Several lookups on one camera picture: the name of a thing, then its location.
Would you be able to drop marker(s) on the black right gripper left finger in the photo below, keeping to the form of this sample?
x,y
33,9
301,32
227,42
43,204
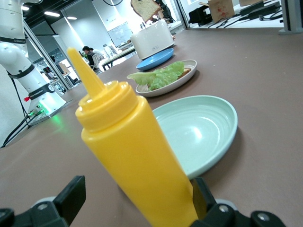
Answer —
x,y
71,198

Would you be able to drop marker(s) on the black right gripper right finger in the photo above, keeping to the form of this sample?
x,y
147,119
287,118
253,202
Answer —
x,y
209,205

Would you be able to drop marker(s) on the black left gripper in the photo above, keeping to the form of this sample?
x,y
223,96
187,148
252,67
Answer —
x,y
165,9

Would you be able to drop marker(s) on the brown bread slice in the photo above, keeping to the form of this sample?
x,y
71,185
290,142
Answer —
x,y
145,9
186,72

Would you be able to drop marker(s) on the green lettuce leaf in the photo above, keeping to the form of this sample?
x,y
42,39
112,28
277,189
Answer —
x,y
163,75

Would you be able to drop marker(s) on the yellow squeeze bottle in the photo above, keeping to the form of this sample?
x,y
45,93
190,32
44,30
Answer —
x,y
132,142

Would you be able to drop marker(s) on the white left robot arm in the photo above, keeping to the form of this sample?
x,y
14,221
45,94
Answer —
x,y
16,61

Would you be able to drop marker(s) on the blue plate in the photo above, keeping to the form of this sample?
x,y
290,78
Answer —
x,y
154,62

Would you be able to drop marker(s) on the mint green plate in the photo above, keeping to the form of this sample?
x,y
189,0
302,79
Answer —
x,y
201,132

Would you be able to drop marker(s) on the beige plate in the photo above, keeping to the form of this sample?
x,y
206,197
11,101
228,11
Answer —
x,y
170,87

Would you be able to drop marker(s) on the white two-slot toaster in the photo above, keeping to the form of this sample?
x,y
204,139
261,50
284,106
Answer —
x,y
151,40

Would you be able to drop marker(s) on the black device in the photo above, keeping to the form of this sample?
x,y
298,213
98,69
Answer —
x,y
201,15

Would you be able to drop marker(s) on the whiteboard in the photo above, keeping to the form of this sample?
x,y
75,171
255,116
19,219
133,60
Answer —
x,y
120,34

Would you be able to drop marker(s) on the cardboard box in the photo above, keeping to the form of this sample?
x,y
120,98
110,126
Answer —
x,y
221,10

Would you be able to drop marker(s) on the seated person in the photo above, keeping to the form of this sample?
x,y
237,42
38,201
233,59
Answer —
x,y
93,56

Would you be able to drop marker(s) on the black power adapter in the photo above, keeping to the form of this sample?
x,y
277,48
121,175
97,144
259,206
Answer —
x,y
260,8

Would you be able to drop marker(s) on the small red cap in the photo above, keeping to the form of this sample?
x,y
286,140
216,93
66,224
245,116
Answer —
x,y
27,99

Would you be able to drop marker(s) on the aluminium post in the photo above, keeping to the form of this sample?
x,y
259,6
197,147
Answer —
x,y
293,16

